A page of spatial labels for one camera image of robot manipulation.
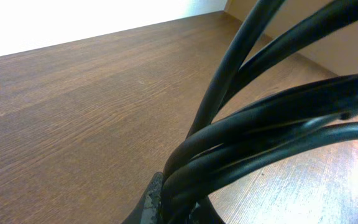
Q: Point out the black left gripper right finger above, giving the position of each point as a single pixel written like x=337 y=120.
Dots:
x=204 y=213

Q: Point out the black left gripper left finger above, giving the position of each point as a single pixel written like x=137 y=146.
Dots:
x=147 y=210

